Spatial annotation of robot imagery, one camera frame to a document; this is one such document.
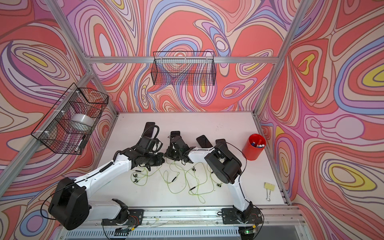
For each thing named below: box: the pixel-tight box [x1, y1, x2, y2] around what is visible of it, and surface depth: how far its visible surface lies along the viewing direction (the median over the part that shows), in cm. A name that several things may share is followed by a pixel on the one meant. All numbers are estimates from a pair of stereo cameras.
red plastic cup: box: [242, 133, 266, 161], surface depth 90 cm
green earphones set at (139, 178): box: [129, 166, 149, 186], surface depth 88 cm
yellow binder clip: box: [264, 182, 276, 202], surface depth 84 cm
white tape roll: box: [71, 113, 95, 127], surface depth 76 cm
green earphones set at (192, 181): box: [185, 162, 214, 204], surface depth 86 cm
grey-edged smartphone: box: [170, 130, 181, 141], surface depth 109 cm
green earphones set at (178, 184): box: [156, 160, 187, 194], surface depth 88 cm
